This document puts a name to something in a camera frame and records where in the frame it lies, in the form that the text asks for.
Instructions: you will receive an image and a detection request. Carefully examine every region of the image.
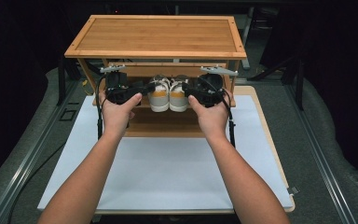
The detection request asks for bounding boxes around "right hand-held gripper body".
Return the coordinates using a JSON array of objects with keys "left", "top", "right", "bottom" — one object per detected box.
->
[{"left": 187, "top": 65, "right": 240, "bottom": 108}]

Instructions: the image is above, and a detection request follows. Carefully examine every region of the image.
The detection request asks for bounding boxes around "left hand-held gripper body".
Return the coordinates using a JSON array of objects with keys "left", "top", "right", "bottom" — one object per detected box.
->
[{"left": 100, "top": 63, "right": 145, "bottom": 105}]

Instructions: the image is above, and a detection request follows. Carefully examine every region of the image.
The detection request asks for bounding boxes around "white grey sneaker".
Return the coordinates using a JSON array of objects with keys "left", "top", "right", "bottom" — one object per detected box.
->
[
  {"left": 147, "top": 74, "right": 171, "bottom": 113},
  {"left": 169, "top": 75, "right": 191, "bottom": 113}
]

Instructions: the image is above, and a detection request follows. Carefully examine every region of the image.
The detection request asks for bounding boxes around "wooden shoe rack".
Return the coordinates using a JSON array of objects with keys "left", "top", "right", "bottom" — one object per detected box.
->
[{"left": 63, "top": 14, "right": 248, "bottom": 139}]

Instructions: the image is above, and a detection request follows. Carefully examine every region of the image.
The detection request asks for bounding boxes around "person's left hand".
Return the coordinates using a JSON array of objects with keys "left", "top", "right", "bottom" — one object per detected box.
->
[{"left": 99, "top": 91, "right": 144, "bottom": 138}]

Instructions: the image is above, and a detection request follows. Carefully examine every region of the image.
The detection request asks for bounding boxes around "person's right hand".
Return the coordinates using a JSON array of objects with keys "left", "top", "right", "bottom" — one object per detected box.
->
[{"left": 187, "top": 90, "right": 232, "bottom": 138}]

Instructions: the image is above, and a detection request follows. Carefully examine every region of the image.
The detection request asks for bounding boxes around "black metal stand leg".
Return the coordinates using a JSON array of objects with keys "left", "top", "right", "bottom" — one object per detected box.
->
[
  {"left": 57, "top": 56, "right": 68, "bottom": 106},
  {"left": 294, "top": 58, "right": 305, "bottom": 112}
]

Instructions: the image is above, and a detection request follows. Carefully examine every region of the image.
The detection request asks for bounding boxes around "wooden table board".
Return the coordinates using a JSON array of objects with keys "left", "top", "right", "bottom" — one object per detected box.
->
[{"left": 92, "top": 85, "right": 296, "bottom": 216}]

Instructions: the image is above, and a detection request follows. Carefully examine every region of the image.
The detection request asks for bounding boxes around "white table mat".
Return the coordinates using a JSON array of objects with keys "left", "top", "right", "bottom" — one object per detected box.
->
[{"left": 36, "top": 94, "right": 295, "bottom": 211}]

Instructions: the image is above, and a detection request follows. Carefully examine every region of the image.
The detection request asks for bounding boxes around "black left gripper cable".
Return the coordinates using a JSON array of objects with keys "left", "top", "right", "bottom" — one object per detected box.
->
[{"left": 94, "top": 74, "right": 108, "bottom": 140}]

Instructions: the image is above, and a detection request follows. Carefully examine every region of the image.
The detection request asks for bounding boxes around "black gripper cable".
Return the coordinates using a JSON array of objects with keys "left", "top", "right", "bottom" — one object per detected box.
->
[
  {"left": 222, "top": 88, "right": 237, "bottom": 148},
  {"left": 94, "top": 74, "right": 108, "bottom": 140}
]

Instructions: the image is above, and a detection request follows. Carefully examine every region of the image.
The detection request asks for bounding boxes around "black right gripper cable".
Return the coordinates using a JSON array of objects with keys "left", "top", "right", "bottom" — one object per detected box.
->
[{"left": 222, "top": 88, "right": 237, "bottom": 148}]

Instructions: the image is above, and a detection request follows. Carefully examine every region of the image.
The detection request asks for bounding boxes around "black floor cable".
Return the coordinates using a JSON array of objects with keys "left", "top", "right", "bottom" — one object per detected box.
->
[{"left": 7, "top": 141, "right": 67, "bottom": 224}]

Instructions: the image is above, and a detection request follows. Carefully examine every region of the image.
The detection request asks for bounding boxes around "metal rail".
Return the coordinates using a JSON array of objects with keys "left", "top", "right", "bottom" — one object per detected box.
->
[
  {"left": 283, "top": 83, "right": 358, "bottom": 224},
  {"left": 0, "top": 79, "right": 79, "bottom": 224}
]

